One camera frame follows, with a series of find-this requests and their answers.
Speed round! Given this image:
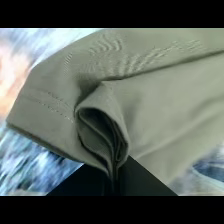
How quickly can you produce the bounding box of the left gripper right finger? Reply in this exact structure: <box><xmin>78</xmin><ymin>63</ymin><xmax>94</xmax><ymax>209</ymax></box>
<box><xmin>114</xmin><ymin>155</ymin><xmax>178</xmax><ymax>197</ymax></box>

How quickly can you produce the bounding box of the grey-green garment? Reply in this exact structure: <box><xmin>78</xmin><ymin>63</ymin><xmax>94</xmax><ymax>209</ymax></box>
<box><xmin>5</xmin><ymin>28</ymin><xmax>224</xmax><ymax>186</ymax></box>

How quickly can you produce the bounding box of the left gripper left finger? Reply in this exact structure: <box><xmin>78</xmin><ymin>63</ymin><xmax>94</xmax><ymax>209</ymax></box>
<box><xmin>46</xmin><ymin>162</ymin><xmax>113</xmax><ymax>197</ymax></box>

